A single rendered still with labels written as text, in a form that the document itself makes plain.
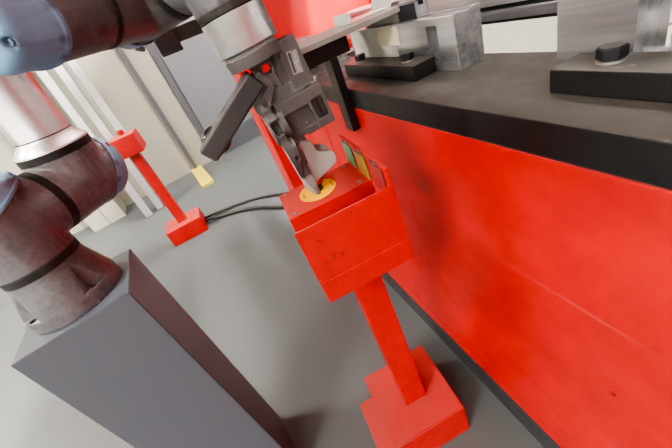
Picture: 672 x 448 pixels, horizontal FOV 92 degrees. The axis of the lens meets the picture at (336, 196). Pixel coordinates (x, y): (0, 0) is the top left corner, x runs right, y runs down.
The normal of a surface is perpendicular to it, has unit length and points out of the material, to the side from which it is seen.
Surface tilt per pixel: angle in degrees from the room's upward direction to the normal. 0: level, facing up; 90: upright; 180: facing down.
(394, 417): 0
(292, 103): 90
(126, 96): 90
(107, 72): 90
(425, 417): 0
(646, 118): 0
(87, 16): 111
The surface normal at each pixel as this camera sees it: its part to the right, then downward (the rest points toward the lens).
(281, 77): 0.33, 0.40
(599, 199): -0.85, 0.48
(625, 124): -0.33, -0.80
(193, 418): 0.52, 0.29
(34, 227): 0.93, -0.14
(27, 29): 0.96, 0.23
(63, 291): 0.57, -0.11
